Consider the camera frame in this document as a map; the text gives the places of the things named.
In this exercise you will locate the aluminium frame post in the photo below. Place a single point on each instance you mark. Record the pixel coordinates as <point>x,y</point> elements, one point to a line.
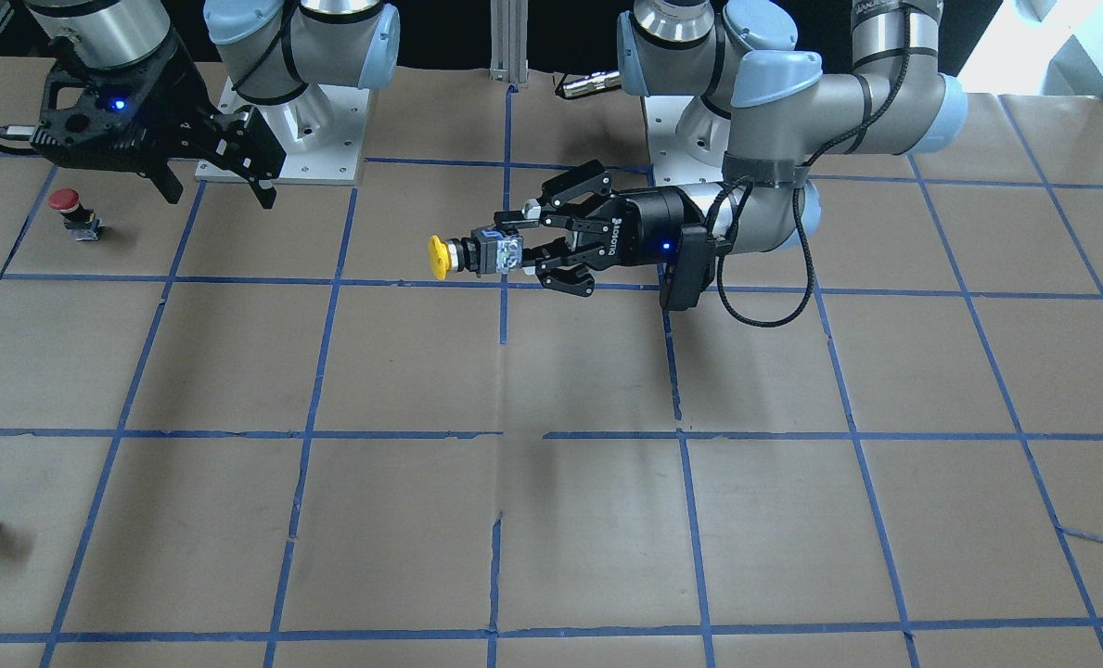
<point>508,29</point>

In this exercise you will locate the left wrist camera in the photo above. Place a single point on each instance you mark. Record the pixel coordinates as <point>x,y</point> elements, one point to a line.
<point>690,268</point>

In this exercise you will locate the red push button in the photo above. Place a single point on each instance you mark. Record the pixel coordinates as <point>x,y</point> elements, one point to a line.
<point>81,222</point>

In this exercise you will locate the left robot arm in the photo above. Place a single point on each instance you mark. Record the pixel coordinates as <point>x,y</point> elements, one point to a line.
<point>784,112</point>

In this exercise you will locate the yellow push button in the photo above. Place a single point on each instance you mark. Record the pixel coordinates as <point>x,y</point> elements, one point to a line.
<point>486,251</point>

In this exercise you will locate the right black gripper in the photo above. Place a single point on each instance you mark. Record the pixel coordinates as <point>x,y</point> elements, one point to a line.
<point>186,104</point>

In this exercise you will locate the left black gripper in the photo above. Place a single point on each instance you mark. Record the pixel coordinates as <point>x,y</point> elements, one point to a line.
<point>651,223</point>

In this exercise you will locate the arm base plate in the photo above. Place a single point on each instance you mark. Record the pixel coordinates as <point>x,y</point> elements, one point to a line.
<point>686,140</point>
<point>323,132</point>

